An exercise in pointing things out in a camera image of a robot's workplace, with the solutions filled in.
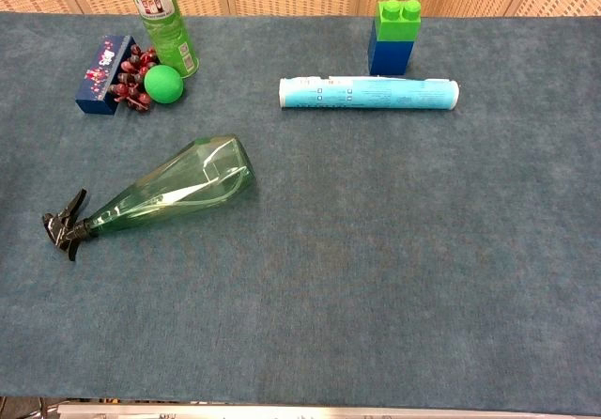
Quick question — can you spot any green transparent spray bottle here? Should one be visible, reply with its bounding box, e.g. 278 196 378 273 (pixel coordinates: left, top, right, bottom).
41 134 258 263

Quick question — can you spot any blue felt table cloth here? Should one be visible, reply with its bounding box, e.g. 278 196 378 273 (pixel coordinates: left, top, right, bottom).
0 10 601 415

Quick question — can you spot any light blue rolled tube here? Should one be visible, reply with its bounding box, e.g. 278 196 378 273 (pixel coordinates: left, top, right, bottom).
278 75 461 112

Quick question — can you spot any blue toy brick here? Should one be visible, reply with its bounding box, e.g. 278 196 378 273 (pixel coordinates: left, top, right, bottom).
368 18 416 77

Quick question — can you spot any green ball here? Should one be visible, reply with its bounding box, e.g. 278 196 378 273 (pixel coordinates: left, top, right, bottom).
143 64 185 105

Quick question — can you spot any green toy brick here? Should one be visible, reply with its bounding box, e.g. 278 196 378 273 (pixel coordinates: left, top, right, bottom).
378 0 423 43

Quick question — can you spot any red grape bunch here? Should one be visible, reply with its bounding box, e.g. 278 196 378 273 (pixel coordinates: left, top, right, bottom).
107 45 159 112

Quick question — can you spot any green cylindrical can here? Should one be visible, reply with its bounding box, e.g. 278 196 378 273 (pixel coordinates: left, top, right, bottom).
119 0 201 80

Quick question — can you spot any dark blue printed box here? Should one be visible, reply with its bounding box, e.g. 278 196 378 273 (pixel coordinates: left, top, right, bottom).
74 34 137 116

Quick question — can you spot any aluminium table rail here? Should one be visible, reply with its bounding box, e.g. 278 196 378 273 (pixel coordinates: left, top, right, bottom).
55 402 601 419

